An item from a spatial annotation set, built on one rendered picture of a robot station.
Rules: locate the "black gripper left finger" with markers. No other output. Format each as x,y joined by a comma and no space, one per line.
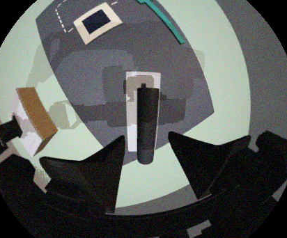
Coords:
99,173

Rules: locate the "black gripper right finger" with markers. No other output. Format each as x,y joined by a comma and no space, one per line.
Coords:
202,162

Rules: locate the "cream rectangular tile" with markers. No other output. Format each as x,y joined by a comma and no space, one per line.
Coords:
96,22

